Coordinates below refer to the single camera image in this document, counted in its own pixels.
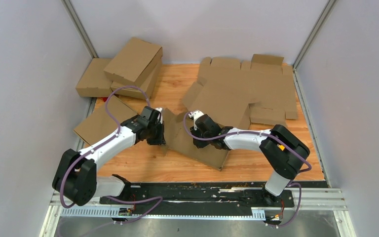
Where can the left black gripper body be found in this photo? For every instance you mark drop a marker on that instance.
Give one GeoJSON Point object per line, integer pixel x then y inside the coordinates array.
{"type": "Point", "coordinates": [155, 135]}

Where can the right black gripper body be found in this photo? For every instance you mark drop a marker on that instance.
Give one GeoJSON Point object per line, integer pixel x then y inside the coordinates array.
{"type": "Point", "coordinates": [198, 133]}

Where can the cardboard box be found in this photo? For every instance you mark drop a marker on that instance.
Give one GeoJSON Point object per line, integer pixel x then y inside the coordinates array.
{"type": "Point", "coordinates": [134, 62]}
{"type": "Point", "coordinates": [94, 82]}
{"type": "Point", "coordinates": [225, 104]}
{"type": "Point", "coordinates": [99, 124]}
{"type": "Point", "coordinates": [147, 87]}

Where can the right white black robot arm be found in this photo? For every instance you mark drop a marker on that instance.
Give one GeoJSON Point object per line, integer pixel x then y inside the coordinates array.
{"type": "Point", "coordinates": [286, 153]}

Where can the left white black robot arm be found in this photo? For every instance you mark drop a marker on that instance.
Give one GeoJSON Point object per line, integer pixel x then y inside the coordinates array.
{"type": "Point", "coordinates": [76, 177]}

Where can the flat cardboard sheet underneath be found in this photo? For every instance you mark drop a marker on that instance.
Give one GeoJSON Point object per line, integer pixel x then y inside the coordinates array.
{"type": "Point", "coordinates": [265, 81]}

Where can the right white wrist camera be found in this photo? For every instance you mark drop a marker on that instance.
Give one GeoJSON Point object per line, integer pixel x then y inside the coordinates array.
{"type": "Point", "coordinates": [194, 116]}

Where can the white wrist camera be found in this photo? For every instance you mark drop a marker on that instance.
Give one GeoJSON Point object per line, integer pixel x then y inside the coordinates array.
{"type": "Point", "coordinates": [159, 117]}
{"type": "Point", "coordinates": [194, 116]}

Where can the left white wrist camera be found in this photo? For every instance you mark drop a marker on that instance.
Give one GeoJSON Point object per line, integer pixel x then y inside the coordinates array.
{"type": "Point", "coordinates": [159, 117]}

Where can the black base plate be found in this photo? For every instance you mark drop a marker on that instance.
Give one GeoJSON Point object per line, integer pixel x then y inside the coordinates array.
{"type": "Point", "coordinates": [203, 199]}

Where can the aluminium slotted rail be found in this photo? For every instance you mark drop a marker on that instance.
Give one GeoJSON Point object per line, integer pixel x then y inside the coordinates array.
{"type": "Point", "coordinates": [107, 207]}

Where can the left aluminium corner post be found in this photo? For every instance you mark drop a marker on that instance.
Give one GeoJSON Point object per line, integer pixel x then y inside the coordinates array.
{"type": "Point", "coordinates": [69, 7]}

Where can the aluminium corner post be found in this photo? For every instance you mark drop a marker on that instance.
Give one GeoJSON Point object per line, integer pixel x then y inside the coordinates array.
{"type": "Point", "coordinates": [314, 32]}
{"type": "Point", "coordinates": [69, 7]}

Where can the right aluminium corner post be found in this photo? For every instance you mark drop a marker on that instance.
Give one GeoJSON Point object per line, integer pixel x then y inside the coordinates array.
{"type": "Point", "coordinates": [314, 32]}

